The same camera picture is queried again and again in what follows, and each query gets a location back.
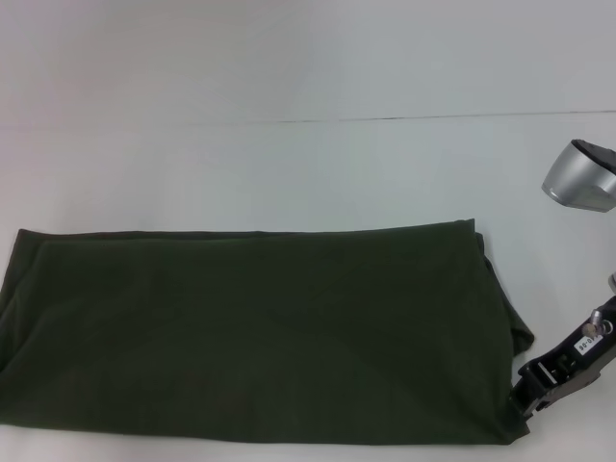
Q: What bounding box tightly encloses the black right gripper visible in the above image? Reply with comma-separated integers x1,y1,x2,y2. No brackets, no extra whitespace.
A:
508,294,616,427

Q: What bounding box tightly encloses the dark green FREE t-shirt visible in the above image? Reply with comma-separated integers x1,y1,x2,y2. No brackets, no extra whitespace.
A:
0,217,537,462

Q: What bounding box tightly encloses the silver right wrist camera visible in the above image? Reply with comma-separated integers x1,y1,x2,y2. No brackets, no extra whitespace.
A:
540,138,616,214

